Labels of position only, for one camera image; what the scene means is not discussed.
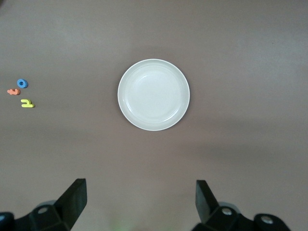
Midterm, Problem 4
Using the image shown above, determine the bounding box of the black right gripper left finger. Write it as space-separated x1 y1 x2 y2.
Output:
0 178 87 231

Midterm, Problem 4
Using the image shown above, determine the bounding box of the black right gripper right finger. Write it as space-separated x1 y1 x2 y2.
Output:
192 180 292 231

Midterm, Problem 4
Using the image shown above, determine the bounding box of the brown table cover sheet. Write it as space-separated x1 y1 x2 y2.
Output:
0 0 308 231

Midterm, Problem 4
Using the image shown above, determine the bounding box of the beige round plate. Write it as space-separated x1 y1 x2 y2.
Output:
117 58 191 132

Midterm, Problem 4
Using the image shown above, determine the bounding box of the yellow foam letter h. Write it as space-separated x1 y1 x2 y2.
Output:
20 99 36 108

